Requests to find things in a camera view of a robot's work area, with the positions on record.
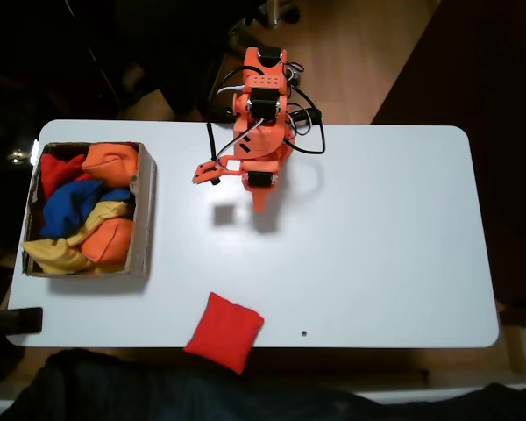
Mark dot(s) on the person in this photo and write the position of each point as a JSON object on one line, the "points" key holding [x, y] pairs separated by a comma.
{"points": [[158, 390]]}

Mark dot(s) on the office chair base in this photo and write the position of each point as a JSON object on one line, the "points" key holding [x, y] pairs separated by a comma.
{"points": [[280, 11]]}

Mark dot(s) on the red bean bag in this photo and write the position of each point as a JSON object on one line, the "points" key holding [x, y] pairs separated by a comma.
{"points": [[57, 173], [223, 333]]}

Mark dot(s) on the yellow bean bag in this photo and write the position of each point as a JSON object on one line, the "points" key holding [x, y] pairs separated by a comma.
{"points": [[101, 215], [52, 259]]}

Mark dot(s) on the orange camera mount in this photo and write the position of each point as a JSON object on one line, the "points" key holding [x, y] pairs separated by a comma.
{"points": [[206, 173]]}

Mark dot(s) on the crumpled red bean bag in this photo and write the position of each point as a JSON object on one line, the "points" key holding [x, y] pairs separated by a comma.
{"points": [[57, 173]]}

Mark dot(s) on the blue bean bag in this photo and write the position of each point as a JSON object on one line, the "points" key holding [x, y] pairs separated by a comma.
{"points": [[70, 206]]}

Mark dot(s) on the black table-edge clamp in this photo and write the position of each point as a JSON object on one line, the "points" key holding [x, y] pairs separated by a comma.
{"points": [[22, 320]]}

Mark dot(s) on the cardboard box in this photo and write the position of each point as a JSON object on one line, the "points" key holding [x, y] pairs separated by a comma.
{"points": [[144, 219]]}

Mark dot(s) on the orange bean bag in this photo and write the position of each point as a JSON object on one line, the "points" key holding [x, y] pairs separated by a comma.
{"points": [[109, 164], [107, 241]]}

